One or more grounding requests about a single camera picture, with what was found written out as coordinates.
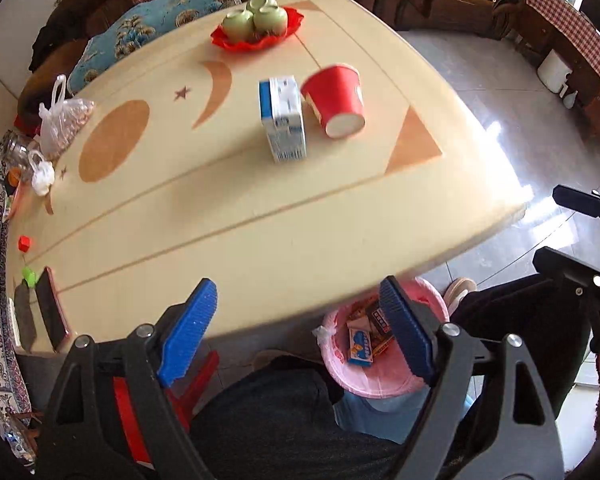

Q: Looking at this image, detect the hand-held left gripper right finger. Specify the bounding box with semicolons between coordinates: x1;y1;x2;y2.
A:
379;275;566;480

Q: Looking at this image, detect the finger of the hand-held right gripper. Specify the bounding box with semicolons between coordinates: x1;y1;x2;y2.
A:
552;185;600;241
532;246;600;356

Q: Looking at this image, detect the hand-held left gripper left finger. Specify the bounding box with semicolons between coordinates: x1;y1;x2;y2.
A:
35;277;218;480

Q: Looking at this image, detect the bin with pink liner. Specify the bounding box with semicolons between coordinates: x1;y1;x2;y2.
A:
312;277;451;401

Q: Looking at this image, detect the blue trash bin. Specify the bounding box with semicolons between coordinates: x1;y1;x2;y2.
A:
332;387;471;446

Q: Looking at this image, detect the red and white wrapper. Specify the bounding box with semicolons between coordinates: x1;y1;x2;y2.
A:
372;305;396;343

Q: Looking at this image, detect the blue and yellow small box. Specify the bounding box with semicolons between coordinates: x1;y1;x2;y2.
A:
347;327;373;366

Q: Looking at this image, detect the person's right shoe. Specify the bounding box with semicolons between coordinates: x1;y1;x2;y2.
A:
442;276;479;313

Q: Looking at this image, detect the red plastic stool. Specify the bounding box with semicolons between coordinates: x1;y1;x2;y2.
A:
112;350;221;466

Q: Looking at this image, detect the white jug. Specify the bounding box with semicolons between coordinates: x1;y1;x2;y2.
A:
537;50;571;92

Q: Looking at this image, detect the person's left leg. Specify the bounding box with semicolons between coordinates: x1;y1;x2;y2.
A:
192;355;406;480

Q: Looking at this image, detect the phone with pink case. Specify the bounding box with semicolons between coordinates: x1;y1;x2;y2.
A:
34;266;72;353

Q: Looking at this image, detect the white flat box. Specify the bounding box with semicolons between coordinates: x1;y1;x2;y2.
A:
7;297;23;348

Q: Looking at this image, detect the red checkered tablecloth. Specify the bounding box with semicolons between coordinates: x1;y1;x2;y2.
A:
525;0;600;111

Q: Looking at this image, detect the small white plastic bag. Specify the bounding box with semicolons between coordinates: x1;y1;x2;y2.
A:
27;150;56;197

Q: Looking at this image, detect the blue and white milk carton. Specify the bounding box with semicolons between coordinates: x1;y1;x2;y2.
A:
258;75;308;164

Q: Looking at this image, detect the clear bag of nuts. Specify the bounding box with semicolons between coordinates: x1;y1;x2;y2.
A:
39;74;96;161

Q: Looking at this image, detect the red paper cup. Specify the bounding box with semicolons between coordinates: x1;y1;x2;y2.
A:
300;63;367;140

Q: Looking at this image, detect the glass jar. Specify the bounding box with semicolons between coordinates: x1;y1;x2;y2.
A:
0;130;41;181

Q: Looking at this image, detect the red plastic fruit plate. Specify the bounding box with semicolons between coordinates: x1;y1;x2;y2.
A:
210;6;306;55

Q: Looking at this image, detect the blue floral cushion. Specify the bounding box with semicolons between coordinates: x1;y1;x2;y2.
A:
67;0;241;96

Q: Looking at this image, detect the dark cloth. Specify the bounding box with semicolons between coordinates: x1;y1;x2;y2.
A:
30;10;81;71

